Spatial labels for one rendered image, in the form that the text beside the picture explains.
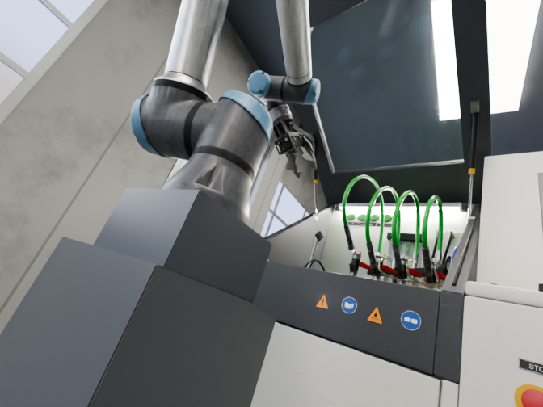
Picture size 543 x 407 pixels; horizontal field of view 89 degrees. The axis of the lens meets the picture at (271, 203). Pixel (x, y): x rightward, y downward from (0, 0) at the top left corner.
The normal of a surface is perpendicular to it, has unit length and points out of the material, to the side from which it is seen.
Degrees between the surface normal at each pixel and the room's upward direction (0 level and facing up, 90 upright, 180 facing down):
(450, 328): 90
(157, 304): 90
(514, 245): 76
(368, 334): 90
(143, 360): 90
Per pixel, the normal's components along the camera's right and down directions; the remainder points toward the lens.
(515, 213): -0.48, -0.68
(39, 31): 0.81, 0.04
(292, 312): -0.58, -0.48
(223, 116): -0.18, -0.44
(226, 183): 0.57, -0.44
